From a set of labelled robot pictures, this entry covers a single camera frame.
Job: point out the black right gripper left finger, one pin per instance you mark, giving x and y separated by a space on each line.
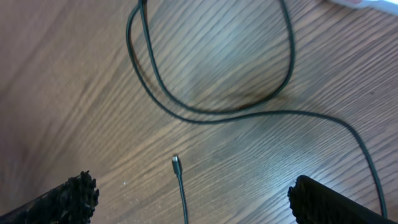
72 202

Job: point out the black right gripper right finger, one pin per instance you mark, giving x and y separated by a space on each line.
313 203

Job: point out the white power strip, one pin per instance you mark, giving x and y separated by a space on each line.
388 6

